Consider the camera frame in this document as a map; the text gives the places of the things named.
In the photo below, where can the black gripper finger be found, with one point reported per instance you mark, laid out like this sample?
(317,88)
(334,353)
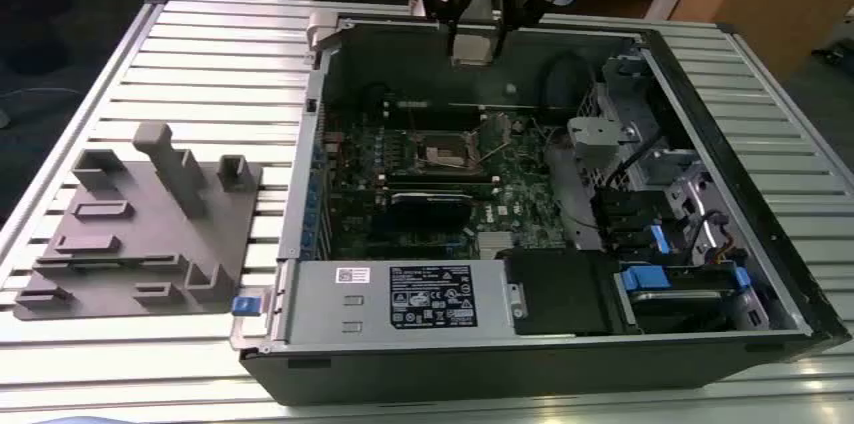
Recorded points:
(524,11)
(454,19)

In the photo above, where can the silver CPU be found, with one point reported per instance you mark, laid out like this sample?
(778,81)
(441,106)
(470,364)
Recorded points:
(474,51)

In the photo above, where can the metal socket locking lever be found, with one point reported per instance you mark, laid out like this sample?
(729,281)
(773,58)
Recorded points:
(494,150)

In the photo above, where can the CPU socket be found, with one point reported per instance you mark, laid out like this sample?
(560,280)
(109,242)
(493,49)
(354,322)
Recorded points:
(444,154)

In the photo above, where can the black RAM slot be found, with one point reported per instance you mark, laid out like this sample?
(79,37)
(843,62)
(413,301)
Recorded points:
(441,186)
(441,175)

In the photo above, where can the green motherboard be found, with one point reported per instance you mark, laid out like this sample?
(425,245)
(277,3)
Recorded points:
(528,194)

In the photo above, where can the black graphics card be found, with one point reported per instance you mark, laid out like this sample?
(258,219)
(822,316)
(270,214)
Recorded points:
(430,214)

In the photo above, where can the silver drive cage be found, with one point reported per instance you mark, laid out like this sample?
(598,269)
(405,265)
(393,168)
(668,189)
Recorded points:
(694,189)

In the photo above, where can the silver chipset heatsink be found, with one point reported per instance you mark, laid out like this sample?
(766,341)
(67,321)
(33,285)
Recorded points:
(496,240)

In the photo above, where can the office chair base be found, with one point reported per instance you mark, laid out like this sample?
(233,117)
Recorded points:
(843,51)

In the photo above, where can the blue plastic tab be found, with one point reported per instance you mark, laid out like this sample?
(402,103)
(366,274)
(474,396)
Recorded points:
(658,239)

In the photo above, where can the blue disk carrier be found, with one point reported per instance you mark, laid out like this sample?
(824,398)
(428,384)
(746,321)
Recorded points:
(644,278)

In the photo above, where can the black plastic shroud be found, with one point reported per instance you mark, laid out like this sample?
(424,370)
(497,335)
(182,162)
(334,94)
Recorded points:
(561,294)

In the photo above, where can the grey power supply unit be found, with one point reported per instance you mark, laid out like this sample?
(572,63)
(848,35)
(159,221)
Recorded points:
(314,294)

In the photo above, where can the grey parts rack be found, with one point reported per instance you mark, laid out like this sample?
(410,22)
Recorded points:
(154,244)

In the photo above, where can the blue case latch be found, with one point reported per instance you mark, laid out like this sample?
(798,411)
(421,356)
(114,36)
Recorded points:
(246,306)

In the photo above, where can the black PC case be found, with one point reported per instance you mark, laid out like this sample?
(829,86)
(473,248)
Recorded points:
(468,374)

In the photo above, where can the silver metal bracket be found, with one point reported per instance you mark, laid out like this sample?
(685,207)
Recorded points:
(594,136)

